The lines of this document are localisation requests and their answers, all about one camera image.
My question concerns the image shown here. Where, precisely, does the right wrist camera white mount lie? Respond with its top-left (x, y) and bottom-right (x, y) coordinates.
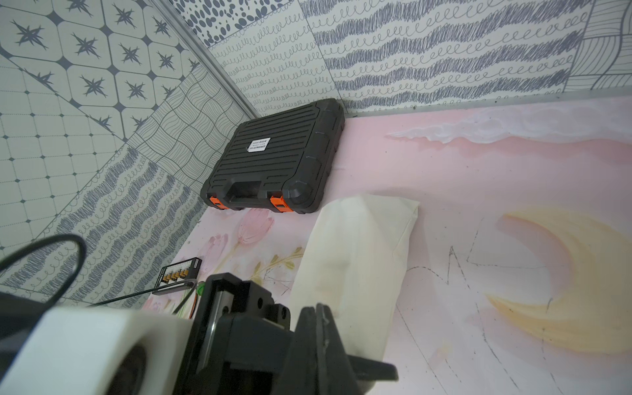
top-left (1, 307), bottom-right (193, 394)

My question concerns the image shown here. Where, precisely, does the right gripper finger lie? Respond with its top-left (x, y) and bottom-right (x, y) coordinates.
top-left (283, 304), bottom-right (398, 394)

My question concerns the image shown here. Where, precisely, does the black plastic tool case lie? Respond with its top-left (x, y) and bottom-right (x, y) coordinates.
top-left (200, 98), bottom-right (346, 214)

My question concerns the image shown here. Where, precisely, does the cream cloth soil bag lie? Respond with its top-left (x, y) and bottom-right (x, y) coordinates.
top-left (289, 194), bottom-right (419, 361)

